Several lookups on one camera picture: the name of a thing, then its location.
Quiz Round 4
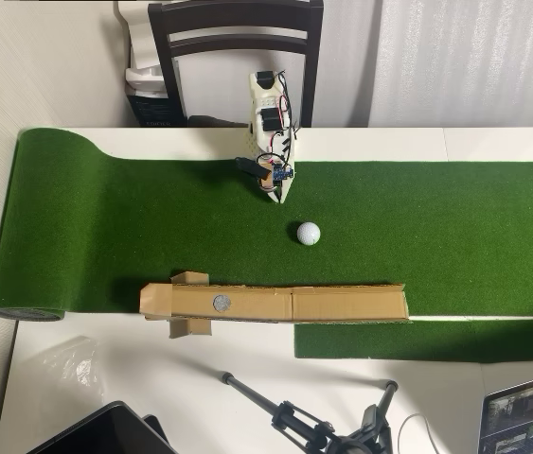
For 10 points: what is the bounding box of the small green turf piece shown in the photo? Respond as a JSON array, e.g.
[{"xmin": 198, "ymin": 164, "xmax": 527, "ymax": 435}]
[{"xmin": 293, "ymin": 317, "xmax": 533, "ymax": 364}]

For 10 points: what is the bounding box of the laptop screen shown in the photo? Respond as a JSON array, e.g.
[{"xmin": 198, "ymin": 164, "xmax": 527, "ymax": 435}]
[{"xmin": 477, "ymin": 368, "xmax": 533, "ymax": 454}]

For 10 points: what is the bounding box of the black tablet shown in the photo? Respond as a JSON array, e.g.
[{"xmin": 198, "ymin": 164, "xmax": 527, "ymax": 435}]
[{"xmin": 22, "ymin": 400, "xmax": 177, "ymax": 454}]

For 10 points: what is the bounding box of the white golf ball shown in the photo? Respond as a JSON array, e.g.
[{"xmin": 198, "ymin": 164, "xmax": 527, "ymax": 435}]
[{"xmin": 296, "ymin": 221, "xmax": 322, "ymax": 247}]

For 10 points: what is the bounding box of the long green putting mat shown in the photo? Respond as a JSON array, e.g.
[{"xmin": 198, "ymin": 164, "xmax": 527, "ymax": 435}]
[{"xmin": 0, "ymin": 127, "xmax": 533, "ymax": 325}]

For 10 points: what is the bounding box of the brown cardboard ramp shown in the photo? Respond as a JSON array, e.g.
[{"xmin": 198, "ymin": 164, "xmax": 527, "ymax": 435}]
[{"xmin": 139, "ymin": 271, "xmax": 412, "ymax": 340}]

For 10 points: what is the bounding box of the clear plastic bag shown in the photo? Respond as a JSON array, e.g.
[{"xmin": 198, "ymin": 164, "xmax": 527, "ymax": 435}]
[{"xmin": 41, "ymin": 335, "xmax": 106, "ymax": 398}]

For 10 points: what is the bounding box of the dark cardboard product box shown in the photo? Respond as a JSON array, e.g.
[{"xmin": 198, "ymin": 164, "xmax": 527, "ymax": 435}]
[{"xmin": 126, "ymin": 89, "xmax": 187, "ymax": 128}]

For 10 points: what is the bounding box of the dark wooden chair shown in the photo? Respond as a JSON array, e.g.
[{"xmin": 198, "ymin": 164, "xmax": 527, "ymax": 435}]
[{"xmin": 147, "ymin": 0, "xmax": 325, "ymax": 129}]

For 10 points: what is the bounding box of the white curtain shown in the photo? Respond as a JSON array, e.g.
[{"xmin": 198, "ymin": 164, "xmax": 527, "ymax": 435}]
[{"xmin": 367, "ymin": 0, "xmax": 533, "ymax": 128}]

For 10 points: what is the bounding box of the thin white cable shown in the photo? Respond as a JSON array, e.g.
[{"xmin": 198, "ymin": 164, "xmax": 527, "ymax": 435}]
[{"xmin": 397, "ymin": 413, "xmax": 440, "ymax": 454}]

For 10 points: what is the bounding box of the white styrofoam packing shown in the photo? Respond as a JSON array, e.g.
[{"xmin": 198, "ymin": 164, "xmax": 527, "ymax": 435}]
[{"xmin": 114, "ymin": 0, "xmax": 175, "ymax": 98}]

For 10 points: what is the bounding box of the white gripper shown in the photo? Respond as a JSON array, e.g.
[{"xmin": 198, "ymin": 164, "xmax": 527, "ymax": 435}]
[{"xmin": 254, "ymin": 131, "xmax": 302, "ymax": 205}]

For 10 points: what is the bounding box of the black tripod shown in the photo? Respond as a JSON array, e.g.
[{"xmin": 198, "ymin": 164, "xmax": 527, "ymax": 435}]
[{"xmin": 218, "ymin": 371, "xmax": 400, "ymax": 454}]

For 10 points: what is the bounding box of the blue wrist camera board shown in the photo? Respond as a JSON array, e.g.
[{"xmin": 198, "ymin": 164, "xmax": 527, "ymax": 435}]
[{"xmin": 270, "ymin": 163, "xmax": 295, "ymax": 184}]

